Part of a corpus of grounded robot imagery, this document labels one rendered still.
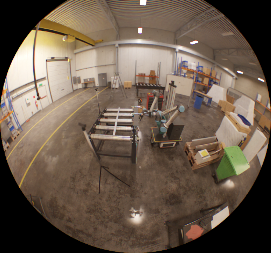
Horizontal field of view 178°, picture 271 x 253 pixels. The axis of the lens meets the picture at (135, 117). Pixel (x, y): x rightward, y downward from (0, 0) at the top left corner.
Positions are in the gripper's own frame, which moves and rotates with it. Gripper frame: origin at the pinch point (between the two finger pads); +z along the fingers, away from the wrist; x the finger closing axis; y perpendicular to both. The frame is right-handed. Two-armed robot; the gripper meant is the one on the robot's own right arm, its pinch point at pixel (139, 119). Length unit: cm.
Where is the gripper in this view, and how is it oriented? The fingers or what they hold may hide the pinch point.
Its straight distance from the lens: 249.0
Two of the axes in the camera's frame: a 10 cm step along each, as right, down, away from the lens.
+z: -4.0, 8.6, 3.2
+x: -1.5, -4.0, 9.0
